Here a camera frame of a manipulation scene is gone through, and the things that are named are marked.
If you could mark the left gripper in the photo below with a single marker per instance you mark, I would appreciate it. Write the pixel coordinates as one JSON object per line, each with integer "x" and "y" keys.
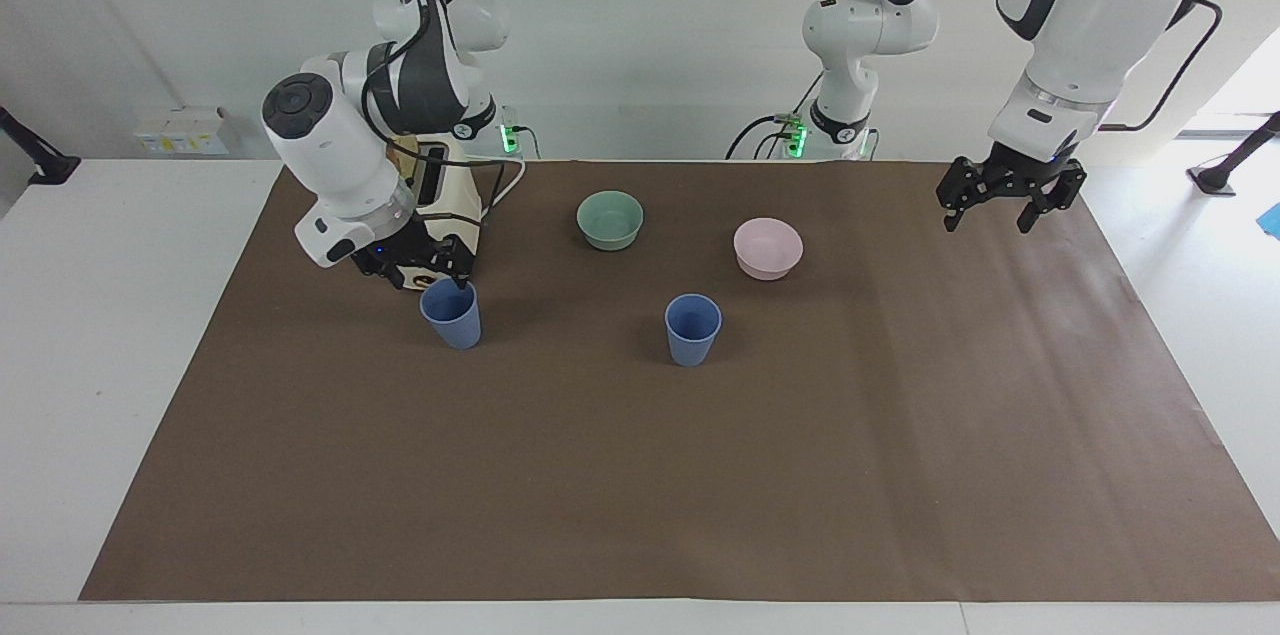
{"x": 1030, "y": 170}

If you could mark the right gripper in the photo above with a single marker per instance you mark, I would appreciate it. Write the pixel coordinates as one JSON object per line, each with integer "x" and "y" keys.
{"x": 392, "y": 255}

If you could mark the blue cup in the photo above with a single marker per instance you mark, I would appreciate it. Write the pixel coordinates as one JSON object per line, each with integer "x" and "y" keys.
{"x": 452, "y": 315}
{"x": 692, "y": 330}

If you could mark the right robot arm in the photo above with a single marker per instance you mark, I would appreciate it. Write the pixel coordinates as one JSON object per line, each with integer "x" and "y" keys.
{"x": 335, "y": 150}

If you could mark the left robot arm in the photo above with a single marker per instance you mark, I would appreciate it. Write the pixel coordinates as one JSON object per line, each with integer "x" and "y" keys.
{"x": 1090, "y": 5}

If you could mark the cream and black appliance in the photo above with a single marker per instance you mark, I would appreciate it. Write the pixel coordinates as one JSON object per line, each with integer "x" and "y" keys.
{"x": 448, "y": 200}

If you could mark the green bowl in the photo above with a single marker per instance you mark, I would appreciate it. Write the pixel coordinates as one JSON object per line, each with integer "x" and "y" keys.
{"x": 610, "y": 220}

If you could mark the black stand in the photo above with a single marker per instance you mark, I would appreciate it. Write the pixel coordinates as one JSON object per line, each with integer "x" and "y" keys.
{"x": 1235, "y": 160}
{"x": 35, "y": 155}

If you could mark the pink bowl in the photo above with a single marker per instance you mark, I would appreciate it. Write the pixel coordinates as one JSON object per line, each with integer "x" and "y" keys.
{"x": 768, "y": 250}

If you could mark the blue flat object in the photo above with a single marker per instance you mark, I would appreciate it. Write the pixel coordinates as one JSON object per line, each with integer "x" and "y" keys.
{"x": 1272, "y": 221}

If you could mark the white wall socket box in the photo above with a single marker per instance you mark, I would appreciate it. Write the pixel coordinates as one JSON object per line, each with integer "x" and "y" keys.
{"x": 180, "y": 131}

